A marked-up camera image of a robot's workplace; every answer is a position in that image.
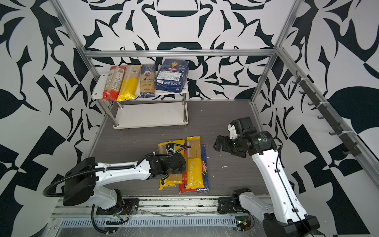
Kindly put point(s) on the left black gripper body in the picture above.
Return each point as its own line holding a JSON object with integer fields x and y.
{"x": 182, "y": 171}

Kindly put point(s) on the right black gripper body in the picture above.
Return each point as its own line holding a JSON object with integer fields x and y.
{"x": 233, "y": 146}

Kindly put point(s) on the yellow Pastatime spaghetti pack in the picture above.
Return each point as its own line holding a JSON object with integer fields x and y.
{"x": 194, "y": 164}
{"x": 166, "y": 183}

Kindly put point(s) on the yellow spaghetti pack small barcode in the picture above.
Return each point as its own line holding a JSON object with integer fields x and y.
{"x": 177, "y": 178}

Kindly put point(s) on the dark blue Barilla pasta box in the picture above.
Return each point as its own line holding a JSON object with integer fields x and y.
{"x": 172, "y": 75}

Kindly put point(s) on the dark blue clear spaghetti pack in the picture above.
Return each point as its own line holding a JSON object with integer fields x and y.
{"x": 147, "y": 81}

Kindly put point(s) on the red spaghetti pack white label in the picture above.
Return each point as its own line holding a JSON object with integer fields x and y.
{"x": 113, "y": 83}

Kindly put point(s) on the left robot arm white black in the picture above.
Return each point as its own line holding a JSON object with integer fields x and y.
{"x": 91, "y": 178}

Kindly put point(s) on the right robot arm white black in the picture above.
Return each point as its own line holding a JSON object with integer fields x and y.
{"x": 286, "y": 217}

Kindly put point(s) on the white two-tier metal shelf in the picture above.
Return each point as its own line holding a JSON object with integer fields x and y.
{"x": 139, "y": 115}

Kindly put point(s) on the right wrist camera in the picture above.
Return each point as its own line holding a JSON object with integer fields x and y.
{"x": 233, "y": 131}

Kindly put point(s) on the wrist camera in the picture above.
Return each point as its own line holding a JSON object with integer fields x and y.
{"x": 233, "y": 131}
{"x": 170, "y": 148}

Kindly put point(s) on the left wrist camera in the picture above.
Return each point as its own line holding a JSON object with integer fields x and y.
{"x": 170, "y": 148}

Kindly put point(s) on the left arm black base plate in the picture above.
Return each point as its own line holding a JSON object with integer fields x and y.
{"x": 123, "y": 207}

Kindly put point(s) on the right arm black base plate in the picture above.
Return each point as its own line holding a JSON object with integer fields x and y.
{"x": 228, "y": 204}

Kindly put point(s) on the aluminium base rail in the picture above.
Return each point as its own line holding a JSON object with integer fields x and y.
{"x": 192, "y": 211}

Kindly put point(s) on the aluminium cage frame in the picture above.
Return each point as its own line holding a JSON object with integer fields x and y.
{"x": 367, "y": 159}

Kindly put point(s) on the grey wall hook rack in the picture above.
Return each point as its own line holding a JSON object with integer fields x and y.
{"x": 329, "y": 114}

